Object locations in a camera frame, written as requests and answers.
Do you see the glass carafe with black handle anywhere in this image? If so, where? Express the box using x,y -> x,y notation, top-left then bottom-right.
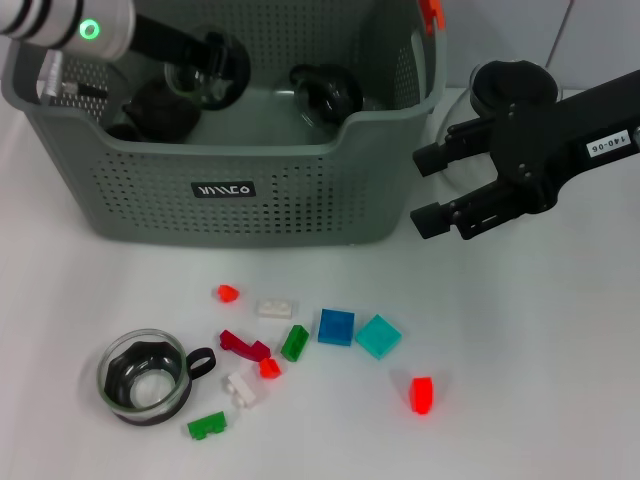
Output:
433,58 -> 564,201

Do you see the tall orange-red block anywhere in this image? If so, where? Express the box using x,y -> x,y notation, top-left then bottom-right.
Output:
410,376 -> 435,416

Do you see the orange bin handle latch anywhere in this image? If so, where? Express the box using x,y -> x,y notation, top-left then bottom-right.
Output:
418,0 -> 447,34

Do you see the glass teacup with black sleeve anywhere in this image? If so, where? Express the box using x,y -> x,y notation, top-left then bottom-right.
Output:
95,328 -> 217,427
163,27 -> 251,112
288,62 -> 365,136

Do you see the green two-stud brick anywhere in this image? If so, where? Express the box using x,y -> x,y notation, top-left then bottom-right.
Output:
187,410 -> 229,441

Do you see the dark red curved block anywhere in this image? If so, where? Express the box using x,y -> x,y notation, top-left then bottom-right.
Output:
218,328 -> 273,362

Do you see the blue square plate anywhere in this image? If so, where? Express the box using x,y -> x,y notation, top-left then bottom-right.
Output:
317,308 -> 356,346

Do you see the dark clay teapot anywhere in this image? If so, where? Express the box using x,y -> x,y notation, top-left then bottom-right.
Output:
122,78 -> 201,144

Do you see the green slope block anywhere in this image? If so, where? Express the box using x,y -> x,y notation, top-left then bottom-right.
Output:
279,324 -> 311,362

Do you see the teal square plate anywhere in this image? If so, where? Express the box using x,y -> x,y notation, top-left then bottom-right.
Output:
354,313 -> 403,360

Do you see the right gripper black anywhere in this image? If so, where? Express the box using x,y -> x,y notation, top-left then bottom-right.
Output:
409,69 -> 640,240

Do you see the white two-stud brick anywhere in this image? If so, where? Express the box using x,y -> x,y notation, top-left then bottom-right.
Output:
222,369 -> 261,410

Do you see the white two-stud flat plate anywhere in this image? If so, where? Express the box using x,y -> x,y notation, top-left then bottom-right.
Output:
256,298 -> 296,320

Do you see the grey perforated storage bin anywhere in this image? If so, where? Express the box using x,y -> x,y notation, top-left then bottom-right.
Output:
0,0 -> 448,250

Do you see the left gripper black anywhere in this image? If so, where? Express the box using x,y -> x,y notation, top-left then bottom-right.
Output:
130,13 -> 236,66

